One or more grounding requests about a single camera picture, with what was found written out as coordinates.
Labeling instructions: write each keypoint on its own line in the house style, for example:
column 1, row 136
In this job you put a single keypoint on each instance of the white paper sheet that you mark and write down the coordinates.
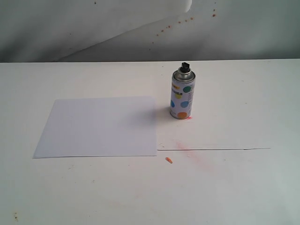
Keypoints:
column 99, row 127

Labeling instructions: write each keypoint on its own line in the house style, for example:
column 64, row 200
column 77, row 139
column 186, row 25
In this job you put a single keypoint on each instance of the small orange scrap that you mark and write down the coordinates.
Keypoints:
column 169, row 160

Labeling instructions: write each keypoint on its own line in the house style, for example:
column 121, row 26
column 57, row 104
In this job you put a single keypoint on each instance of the white dotted spray paint can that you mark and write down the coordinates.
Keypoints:
column 182, row 87

